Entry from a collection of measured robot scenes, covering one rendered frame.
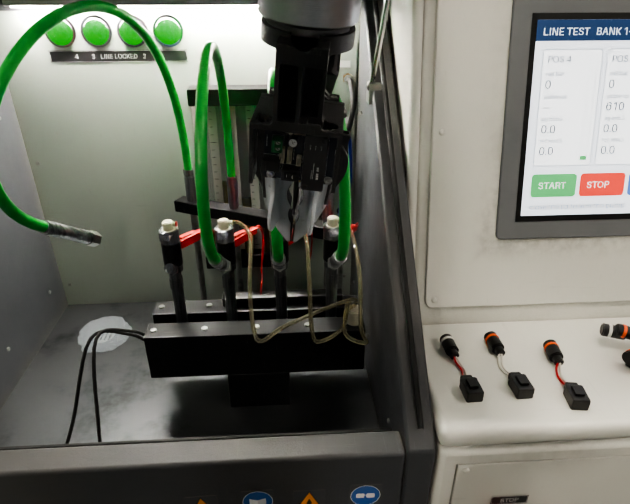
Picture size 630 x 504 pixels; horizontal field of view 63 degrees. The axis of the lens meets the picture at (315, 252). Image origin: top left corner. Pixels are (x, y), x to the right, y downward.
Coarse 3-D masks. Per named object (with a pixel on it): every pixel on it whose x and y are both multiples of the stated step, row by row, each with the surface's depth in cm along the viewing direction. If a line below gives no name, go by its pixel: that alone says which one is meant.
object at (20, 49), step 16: (96, 0) 64; (48, 16) 58; (64, 16) 60; (128, 16) 70; (32, 32) 56; (144, 32) 74; (16, 48) 55; (16, 64) 55; (160, 64) 79; (0, 80) 53; (0, 96) 53; (176, 96) 83; (176, 112) 85; (0, 192) 55; (0, 208) 56; (16, 208) 57; (32, 224) 60
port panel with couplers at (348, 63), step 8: (344, 56) 91; (352, 56) 91; (344, 64) 92; (352, 64) 92; (344, 72) 92; (352, 72) 92; (336, 80) 93; (344, 80) 91; (336, 88) 94; (344, 88) 94; (344, 96) 94; (352, 128) 97; (352, 136) 98; (352, 144) 99; (352, 152) 99; (352, 160) 100; (352, 168) 101; (352, 176) 102; (336, 192) 103; (336, 200) 104
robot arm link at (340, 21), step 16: (272, 0) 35; (288, 0) 34; (304, 0) 34; (320, 0) 34; (336, 0) 34; (352, 0) 35; (272, 16) 35; (288, 16) 35; (304, 16) 35; (320, 16) 35; (336, 16) 35; (352, 16) 36; (304, 32) 36; (320, 32) 36; (336, 32) 36
